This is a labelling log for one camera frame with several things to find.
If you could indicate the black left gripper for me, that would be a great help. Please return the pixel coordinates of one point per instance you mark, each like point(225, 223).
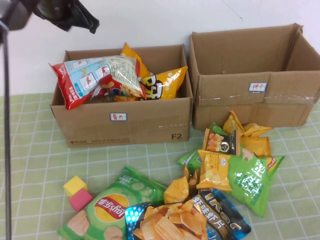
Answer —
point(55, 10)

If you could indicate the red shrimp stick bag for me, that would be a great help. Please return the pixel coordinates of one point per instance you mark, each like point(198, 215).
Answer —
point(75, 82)

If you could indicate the small black chip packet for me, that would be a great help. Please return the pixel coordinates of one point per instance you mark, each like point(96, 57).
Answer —
point(220, 142)

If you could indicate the small yellow snack packet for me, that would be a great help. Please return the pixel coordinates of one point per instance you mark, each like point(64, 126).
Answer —
point(257, 147)
point(255, 130)
point(176, 191)
point(231, 122)

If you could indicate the small golden snack packet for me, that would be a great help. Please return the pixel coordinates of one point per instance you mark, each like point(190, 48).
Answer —
point(191, 180)

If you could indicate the white label on F2 box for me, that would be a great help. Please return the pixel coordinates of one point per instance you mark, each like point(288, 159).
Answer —
point(118, 116)

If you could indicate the yellow chip bag black letters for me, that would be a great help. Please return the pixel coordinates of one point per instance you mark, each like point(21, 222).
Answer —
point(167, 82)

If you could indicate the cardboard box with F2 print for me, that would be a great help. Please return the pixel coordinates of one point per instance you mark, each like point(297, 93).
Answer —
point(100, 130)

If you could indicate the green checked tablecloth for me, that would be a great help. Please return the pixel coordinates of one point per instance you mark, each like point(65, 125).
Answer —
point(30, 155)

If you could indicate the yellow foam cube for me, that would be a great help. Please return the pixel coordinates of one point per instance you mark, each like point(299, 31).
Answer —
point(73, 183)

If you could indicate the taped cardboard box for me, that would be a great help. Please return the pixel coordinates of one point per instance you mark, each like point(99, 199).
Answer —
point(225, 110)

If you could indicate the pink foam cube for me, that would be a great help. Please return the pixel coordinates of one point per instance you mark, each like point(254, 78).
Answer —
point(80, 200)

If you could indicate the green cucumber Lay's bag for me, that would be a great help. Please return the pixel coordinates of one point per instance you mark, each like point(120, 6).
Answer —
point(112, 207)

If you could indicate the white label on taped box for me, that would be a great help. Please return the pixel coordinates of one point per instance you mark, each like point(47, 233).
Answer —
point(258, 87)

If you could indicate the yellow cracker packet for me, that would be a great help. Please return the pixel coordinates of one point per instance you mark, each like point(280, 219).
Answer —
point(212, 172)

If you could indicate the blue black shrimp chip bag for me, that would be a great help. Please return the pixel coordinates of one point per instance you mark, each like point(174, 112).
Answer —
point(175, 222)

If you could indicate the light green Lay's bag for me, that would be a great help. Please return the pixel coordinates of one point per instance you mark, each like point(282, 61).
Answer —
point(250, 185)

